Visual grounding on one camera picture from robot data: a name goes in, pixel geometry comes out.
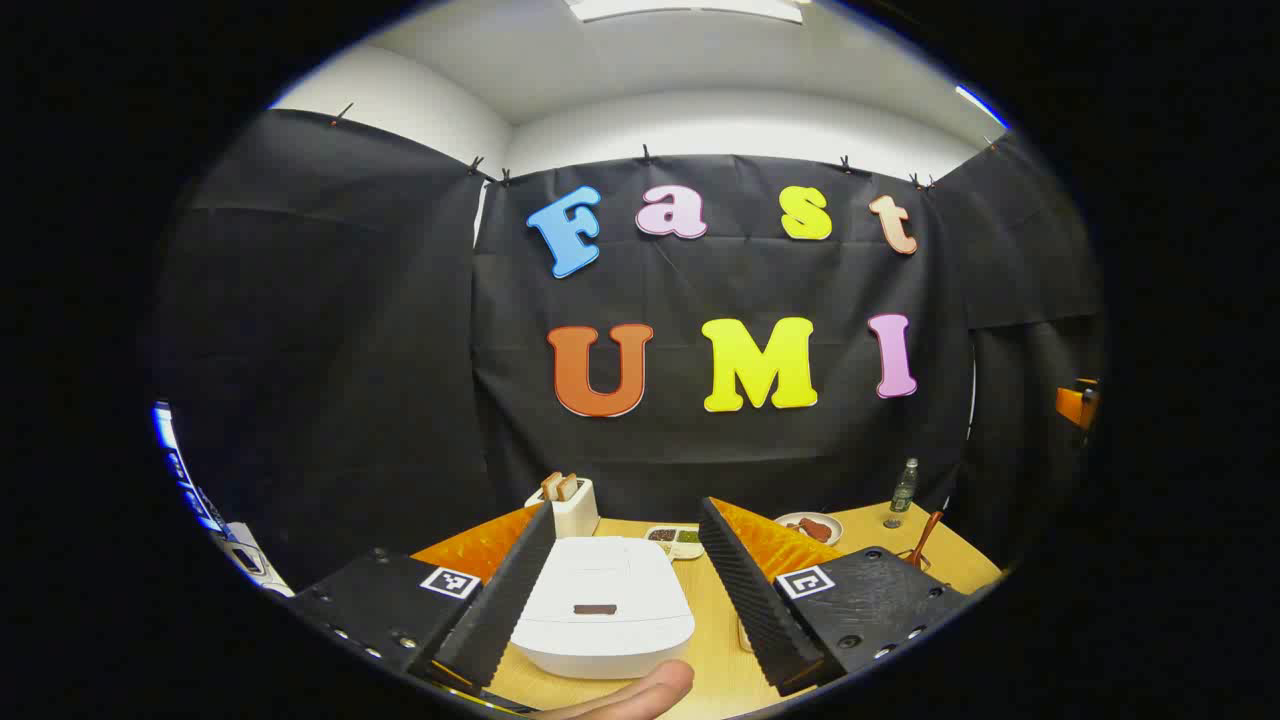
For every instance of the clear plastic water bottle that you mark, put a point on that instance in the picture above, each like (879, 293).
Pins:
(904, 490)

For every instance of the toast bread slice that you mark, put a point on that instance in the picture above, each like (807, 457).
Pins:
(551, 486)
(568, 488)

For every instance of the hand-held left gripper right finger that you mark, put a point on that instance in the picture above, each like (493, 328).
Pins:
(750, 600)

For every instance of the white toaster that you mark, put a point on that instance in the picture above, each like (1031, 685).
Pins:
(577, 518)

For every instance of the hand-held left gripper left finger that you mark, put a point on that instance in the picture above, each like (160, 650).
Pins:
(500, 610)

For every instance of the white round plate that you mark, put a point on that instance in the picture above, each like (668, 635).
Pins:
(830, 520)

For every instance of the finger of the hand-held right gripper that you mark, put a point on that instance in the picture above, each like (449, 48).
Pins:
(1072, 405)

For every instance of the white rice cooker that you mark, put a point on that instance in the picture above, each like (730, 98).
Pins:
(605, 590)

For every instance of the ceiling light panel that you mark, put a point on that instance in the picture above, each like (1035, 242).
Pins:
(690, 8)

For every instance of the brown wooden spoon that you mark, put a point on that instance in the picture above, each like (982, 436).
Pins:
(927, 535)

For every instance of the white divided grain dish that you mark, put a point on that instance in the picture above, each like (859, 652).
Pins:
(675, 541)

